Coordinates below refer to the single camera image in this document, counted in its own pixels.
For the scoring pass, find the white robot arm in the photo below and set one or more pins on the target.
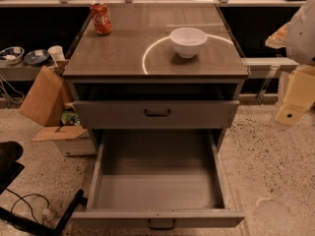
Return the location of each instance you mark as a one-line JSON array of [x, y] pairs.
[[298, 39]]

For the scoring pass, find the blue patterned bowl left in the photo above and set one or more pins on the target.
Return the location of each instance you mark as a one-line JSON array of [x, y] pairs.
[[12, 55]]

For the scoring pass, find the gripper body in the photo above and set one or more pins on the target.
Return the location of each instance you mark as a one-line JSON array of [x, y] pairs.
[[302, 38]]

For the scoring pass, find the grey drawer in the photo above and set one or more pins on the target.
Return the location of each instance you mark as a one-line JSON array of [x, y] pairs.
[[154, 114], [159, 180]]

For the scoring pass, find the grey drawer cabinet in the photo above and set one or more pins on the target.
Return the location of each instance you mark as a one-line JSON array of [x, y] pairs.
[[137, 62]]

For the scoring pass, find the blue patterned bowl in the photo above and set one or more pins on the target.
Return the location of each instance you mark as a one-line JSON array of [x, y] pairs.
[[12, 55], [37, 57]]

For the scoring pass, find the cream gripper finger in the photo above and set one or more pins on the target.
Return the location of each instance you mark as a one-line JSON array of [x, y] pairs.
[[279, 38]]

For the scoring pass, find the white paper cup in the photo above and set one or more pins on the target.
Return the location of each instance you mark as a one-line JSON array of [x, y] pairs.
[[56, 53]]

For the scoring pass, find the clear plastic bottle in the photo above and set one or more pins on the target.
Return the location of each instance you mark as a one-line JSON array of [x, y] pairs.
[[49, 216]]

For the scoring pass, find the white ceramic bowl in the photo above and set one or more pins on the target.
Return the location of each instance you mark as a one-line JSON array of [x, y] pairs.
[[187, 42]]

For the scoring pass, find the grey top drawer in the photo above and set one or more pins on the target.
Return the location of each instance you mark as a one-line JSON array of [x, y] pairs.
[[154, 114]]

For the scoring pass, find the green snack bag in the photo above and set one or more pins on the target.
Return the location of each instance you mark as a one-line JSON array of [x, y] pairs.
[[70, 118]]

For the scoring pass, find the open cardboard box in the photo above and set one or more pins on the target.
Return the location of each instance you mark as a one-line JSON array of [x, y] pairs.
[[47, 99]]

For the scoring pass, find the black chair base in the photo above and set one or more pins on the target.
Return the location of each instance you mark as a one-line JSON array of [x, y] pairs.
[[21, 214]]

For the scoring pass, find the red Coca-Cola can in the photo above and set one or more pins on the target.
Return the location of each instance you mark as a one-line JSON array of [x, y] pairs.
[[100, 18]]

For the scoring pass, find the blue patterned bowl right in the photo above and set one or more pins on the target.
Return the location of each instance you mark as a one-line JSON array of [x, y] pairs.
[[37, 57]]

